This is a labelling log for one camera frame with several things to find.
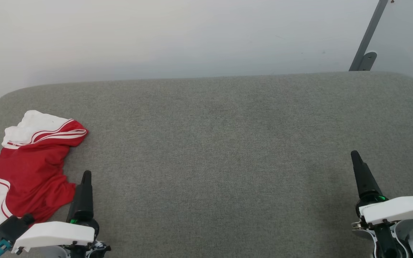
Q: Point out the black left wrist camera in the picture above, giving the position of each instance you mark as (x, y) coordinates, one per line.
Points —
(11, 227)

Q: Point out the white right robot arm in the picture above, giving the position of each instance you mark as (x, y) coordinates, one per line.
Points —
(385, 247)

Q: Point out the grey metal post bracket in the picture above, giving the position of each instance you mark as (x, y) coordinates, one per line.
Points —
(368, 60)

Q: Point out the grey metal post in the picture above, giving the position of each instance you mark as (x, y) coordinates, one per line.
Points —
(369, 32)

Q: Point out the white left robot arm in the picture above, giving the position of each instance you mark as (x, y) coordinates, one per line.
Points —
(48, 252)

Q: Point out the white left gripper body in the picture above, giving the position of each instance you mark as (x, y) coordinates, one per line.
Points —
(56, 233)

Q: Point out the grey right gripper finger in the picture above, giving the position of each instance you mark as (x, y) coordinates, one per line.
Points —
(364, 179)

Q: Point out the red white basketball jersey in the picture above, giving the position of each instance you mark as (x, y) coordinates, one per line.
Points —
(31, 168)

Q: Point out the grey fabric sofa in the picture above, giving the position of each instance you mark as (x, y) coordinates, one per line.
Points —
(210, 161)

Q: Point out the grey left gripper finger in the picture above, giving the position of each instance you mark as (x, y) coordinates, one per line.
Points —
(82, 197)

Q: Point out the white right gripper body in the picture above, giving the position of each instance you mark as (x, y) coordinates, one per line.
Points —
(396, 209)

